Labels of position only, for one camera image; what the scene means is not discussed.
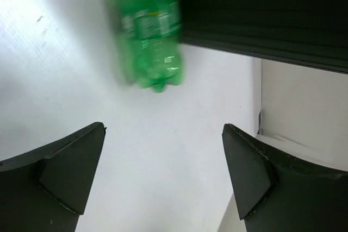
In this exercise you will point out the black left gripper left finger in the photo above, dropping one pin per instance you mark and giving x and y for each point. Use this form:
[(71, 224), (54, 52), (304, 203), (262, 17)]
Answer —
[(47, 189)]

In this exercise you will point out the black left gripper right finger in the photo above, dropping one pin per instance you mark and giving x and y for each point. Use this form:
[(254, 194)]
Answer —
[(275, 191)]

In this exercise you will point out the green plastic soda bottle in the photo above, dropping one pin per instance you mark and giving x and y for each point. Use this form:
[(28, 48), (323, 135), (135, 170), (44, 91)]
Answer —
[(147, 35)]

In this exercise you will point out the black plastic waste bin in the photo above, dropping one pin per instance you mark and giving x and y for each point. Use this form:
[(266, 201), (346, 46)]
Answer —
[(311, 33)]

